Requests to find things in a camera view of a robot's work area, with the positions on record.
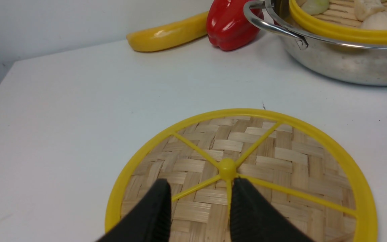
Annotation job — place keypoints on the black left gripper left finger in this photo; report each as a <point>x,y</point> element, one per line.
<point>148,221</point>

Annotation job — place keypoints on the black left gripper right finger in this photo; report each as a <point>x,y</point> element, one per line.
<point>254,219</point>

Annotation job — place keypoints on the yellow bamboo steamer lid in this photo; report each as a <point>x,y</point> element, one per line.
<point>306,175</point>

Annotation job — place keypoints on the yellow bamboo steamer basket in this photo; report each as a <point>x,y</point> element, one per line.
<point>335,31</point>

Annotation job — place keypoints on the stainless steel pot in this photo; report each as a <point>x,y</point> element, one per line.
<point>356,63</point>

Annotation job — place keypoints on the yellow toy banana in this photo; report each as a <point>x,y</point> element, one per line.
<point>169,36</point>

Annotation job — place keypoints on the red toy bell pepper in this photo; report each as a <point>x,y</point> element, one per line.
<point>227,26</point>

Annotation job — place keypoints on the yellow-green toy bun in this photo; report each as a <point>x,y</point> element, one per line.
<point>315,7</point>

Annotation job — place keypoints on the white folded toy dumpling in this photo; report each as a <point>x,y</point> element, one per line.
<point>365,8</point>

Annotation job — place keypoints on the white toy bun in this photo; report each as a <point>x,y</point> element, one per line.
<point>377,21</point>

